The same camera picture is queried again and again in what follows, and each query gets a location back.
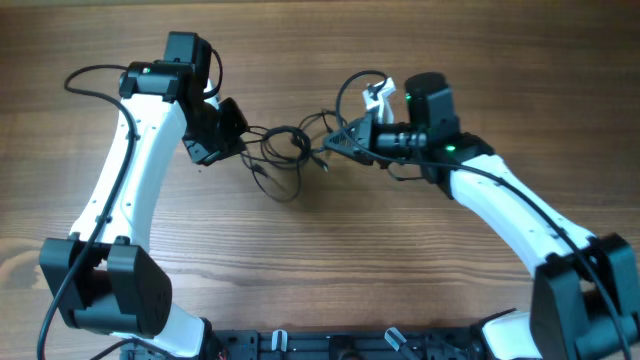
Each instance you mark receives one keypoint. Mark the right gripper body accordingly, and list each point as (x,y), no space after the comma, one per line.
(367,135)

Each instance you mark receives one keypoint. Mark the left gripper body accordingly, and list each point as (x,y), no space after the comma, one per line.
(216,134)

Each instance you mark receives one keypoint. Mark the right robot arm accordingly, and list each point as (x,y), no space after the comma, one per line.
(585,300)

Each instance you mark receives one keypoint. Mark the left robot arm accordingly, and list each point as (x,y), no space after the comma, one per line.
(101,276)

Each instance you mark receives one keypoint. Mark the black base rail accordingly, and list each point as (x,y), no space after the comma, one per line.
(345,344)

